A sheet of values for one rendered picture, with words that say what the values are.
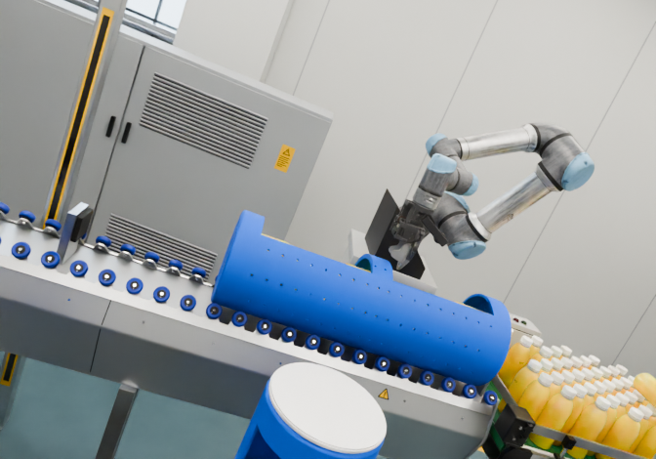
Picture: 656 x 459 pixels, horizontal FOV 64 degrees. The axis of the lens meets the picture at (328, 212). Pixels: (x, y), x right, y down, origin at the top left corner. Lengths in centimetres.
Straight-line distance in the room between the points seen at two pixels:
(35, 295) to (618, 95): 416
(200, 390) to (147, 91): 185
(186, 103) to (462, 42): 220
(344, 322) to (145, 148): 192
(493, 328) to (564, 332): 345
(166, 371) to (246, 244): 46
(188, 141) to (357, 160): 164
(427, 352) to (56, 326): 104
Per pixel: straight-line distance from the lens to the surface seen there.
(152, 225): 321
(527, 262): 472
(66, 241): 160
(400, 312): 153
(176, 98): 303
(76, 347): 167
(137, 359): 164
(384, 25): 419
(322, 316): 149
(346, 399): 126
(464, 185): 159
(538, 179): 181
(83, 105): 186
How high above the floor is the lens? 169
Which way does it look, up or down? 14 degrees down
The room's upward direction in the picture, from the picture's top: 23 degrees clockwise
